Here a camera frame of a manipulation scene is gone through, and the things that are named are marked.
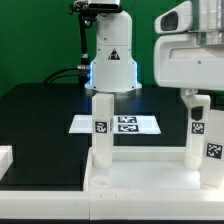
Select white desk top tray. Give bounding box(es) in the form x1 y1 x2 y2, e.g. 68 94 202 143
83 146 224 192

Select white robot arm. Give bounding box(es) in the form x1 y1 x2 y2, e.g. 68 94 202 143
87 0 224 121

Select paper sheet with markers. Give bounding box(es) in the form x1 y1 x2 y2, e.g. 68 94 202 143
69 115 161 135

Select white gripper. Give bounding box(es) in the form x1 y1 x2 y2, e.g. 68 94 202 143
154 34 224 121

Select black cables at base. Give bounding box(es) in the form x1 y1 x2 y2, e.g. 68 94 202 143
43 66 84 84

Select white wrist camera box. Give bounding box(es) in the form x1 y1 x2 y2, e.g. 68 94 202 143
154 0 193 34

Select white left fence block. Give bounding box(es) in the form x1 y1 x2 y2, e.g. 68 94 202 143
0 146 13 180

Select white front fence bar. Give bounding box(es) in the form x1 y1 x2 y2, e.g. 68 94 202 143
0 190 224 221

